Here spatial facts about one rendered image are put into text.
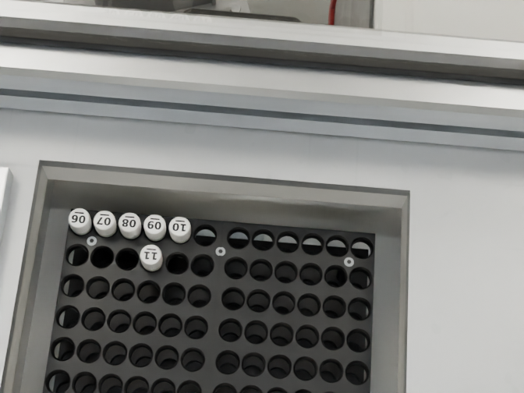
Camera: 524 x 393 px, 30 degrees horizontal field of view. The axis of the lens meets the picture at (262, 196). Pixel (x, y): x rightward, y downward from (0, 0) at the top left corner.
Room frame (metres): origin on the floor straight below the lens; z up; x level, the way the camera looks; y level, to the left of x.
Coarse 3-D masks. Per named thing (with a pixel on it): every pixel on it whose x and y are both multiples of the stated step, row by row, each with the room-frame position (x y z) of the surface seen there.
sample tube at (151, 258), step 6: (144, 246) 0.17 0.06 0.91; (150, 246) 0.17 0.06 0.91; (156, 246) 0.17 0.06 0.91; (144, 252) 0.16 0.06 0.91; (150, 252) 0.16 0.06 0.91; (156, 252) 0.17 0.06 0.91; (144, 258) 0.16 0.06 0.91; (150, 258) 0.16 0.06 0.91; (156, 258) 0.16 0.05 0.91; (162, 258) 0.16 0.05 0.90; (144, 264) 0.16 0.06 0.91; (150, 264) 0.16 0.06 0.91; (156, 264) 0.16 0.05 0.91; (150, 270) 0.16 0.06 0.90; (156, 270) 0.16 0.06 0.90
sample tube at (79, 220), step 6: (78, 210) 0.19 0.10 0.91; (84, 210) 0.19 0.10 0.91; (72, 216) 0.18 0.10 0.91; (78, 216) 0.18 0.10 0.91; (84, 216) 0.18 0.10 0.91; (72, 222) 0.18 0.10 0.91; (78, 222) 0.18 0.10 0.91; (84, 222) 0.18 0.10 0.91; (90, 222) 0.18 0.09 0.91; (72, 228) 0.18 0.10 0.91; (78, 228) 0.17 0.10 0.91; (84, 228) 0.18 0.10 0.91; (90, 228) 0.18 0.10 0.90; (78, 234) 0.18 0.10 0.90; (84, 234) 0.18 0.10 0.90
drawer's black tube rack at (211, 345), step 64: (64, 256) 0.16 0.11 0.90; (128, 256) 0.17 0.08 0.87; (192, 256) 0.17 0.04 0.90; (256, 256) 0.17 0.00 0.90; (64, 320) 0.13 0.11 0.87; (128, 320) 0.13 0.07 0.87; (192, 320) 0.14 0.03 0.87; (256, 320) 0.14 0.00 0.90; (320, 320) 0.14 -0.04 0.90; (64, 384) 0.10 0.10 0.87; (128, 384) 0.09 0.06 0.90; (192, 384) 0.10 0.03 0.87; (256, 384) 0.10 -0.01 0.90; (320, 384) 0.10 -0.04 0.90
